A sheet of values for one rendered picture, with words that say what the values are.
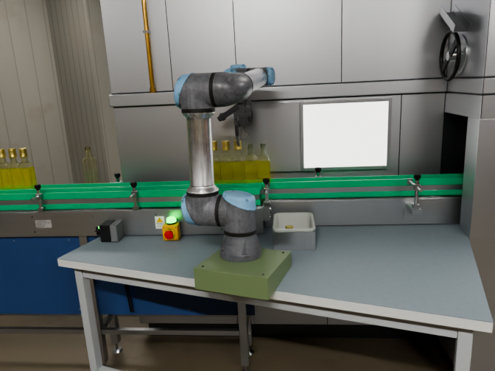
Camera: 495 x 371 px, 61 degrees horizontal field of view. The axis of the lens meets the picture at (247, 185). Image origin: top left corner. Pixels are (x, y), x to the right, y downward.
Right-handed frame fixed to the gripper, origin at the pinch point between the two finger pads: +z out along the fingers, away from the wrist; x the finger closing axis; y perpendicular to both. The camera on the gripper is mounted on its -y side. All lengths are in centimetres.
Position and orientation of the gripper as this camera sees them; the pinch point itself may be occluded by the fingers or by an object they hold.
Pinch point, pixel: (238, 143)
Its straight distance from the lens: 196.3
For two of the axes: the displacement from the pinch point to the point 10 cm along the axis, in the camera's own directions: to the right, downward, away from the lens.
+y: 10.0, -0.3, -0.9
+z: 0.5, 9.7, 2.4
